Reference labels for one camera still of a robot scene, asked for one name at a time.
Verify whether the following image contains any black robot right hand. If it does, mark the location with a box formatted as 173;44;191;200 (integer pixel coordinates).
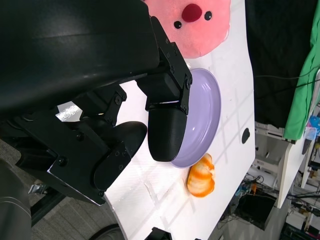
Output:
144;226;173;240

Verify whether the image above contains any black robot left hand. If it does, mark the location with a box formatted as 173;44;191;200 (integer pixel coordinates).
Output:
0;0;193;207

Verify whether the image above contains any pink plush doll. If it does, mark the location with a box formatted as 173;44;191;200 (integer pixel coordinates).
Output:
143;0;232;60

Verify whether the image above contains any purple plate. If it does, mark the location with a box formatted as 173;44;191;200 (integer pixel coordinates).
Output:
169;67;223;169

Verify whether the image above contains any orange striped bread toy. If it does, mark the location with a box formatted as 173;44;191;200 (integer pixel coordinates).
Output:
187;153;216;198

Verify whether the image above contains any black floor box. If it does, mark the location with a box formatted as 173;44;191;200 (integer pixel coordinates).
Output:
239;193;276;231

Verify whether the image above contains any black table grommet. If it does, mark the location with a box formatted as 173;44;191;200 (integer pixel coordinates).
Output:
241;127;251;145

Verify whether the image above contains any white side desk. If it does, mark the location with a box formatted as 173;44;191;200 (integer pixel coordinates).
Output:
276;122;320;209

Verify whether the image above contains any grey robot left leg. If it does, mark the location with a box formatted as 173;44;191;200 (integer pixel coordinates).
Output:
0;159;32;240

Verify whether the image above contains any green cloth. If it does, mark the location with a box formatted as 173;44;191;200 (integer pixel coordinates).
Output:
282;0;320;145

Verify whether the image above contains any black curtain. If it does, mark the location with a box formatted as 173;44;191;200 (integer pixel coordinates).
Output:
244;0;316;129

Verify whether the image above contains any black table frame bar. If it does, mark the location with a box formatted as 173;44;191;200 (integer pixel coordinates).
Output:
29;183;66;227

